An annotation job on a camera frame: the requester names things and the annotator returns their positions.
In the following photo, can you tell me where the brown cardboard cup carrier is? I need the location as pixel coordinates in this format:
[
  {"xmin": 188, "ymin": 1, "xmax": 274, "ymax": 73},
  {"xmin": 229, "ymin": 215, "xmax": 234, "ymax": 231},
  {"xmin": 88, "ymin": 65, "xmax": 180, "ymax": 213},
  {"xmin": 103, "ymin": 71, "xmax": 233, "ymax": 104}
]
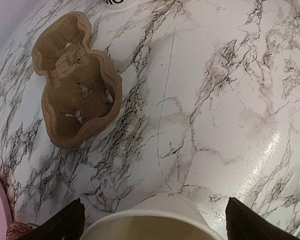
[{"xmin": 32, "ymin": 11, "xmax": 123, "ymax": 149}]

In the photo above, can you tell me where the white paper cup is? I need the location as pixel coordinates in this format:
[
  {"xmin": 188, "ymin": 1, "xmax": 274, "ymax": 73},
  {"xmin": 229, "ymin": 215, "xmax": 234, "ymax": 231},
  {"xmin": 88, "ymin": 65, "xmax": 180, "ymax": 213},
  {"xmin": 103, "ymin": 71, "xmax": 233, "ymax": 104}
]
[
  {"xmin": 103, "ymin": 0, "xmax": 137, "ymax": 10},
  {"xmin": 81, "ymin": 192, "xmax": 222, "ymax": 240}
]

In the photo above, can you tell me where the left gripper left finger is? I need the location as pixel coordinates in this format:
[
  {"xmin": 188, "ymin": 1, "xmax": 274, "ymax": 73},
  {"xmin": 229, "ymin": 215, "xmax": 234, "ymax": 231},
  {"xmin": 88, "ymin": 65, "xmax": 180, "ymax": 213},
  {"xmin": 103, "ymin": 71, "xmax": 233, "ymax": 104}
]
[{"xmin": 20, "ymin": 198, "xmax": 86, "ymax": 240}]

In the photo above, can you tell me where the red patterned bowl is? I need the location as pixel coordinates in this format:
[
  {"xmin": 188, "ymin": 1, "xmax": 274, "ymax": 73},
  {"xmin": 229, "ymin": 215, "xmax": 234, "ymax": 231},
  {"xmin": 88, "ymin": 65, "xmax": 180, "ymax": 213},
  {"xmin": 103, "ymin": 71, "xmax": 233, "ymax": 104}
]
[{"xmin": 6, "ymin": 221, "xmax": 39, "ymax": 240}]

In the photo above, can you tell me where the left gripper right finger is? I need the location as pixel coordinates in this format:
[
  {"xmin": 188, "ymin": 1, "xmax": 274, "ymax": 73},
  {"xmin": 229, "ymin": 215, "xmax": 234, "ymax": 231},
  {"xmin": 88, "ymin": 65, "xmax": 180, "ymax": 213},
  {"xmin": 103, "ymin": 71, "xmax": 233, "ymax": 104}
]
[{"xmin": 225, "ymin": 197, "xmax": 298, "ymax": 240}]

